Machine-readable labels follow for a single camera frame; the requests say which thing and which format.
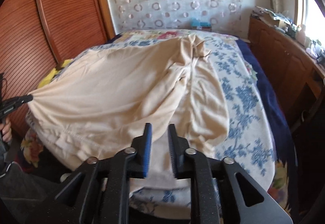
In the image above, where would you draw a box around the blue floral bed sheet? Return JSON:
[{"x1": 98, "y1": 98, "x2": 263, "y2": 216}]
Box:
[{"x1": 25, "y1": 34, "x2": 277, "y2": 219}]

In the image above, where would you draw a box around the beige printed t-shirt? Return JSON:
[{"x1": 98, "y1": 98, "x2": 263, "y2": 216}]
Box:
[{"x1": 25, "y1": 36, "x2": 230, "y2": 163}]

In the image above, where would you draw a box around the yellow plush toy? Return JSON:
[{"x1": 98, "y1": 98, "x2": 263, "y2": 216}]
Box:
[{"x1": 38, "y1": 59, "x2": 74, "y2": 89}]

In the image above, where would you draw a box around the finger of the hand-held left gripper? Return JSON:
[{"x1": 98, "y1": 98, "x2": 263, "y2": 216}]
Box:
[{"x1": 9, "y1": 94, "x2": 34, "y2": 111}]

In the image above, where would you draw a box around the blue tissue box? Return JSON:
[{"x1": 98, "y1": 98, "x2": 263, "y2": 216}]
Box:
[{"x1": 191, "y1": 18, "x2": 212, "y2": 31}]

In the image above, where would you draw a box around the colourful floral quilt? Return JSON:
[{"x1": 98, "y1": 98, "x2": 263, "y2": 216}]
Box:
[{"x1": 107, "y1": 32, "x2": 299, "y2": 214}]

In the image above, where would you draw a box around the person's dark grey clothing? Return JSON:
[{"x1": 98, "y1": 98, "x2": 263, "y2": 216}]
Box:
[{"x1": 0, "y1": 138, "x2": 61, "y2": 214}]

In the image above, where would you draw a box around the white plastic bottle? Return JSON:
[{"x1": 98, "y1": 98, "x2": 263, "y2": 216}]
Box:
[{"x1": 298, "y1": 25, "x2": 307, "y2": 44}]

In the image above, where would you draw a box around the long wooden cabinet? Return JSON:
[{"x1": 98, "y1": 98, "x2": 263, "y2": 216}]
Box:
[{"x1": 247, "y1": 16, "x2": 325, "y2": 135}]

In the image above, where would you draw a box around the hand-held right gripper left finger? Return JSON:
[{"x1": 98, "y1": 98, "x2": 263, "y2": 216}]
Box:
[{"x1": 54, "y1": 122, "x2": 153, "y2": 224}]

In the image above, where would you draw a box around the person's left hand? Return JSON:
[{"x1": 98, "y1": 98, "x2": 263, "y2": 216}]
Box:
[{"x1": 1, "y1": 120, "x2": 13, "y2": 143}]

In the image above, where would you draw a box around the pile of papers and bags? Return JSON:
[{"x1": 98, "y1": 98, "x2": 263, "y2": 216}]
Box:
[{"x1": 251, "y1": 6, "x2": 296, "y2": 35}]

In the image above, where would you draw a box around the wooden louvered wardrobe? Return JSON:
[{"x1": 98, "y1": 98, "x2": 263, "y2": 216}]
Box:
[{"x1": 0, "y1": 0, "x2": 116, "y2": 138}]

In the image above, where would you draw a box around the wooden framed window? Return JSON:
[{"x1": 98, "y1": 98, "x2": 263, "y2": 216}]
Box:
[{"x1": 295, "y1": 0, "x2": 325, "y2": 47}]

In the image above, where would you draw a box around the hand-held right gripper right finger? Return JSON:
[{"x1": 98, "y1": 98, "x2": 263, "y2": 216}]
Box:
[{"x1": 168, "y1": 124, "x2": 292, "y2": 224}]

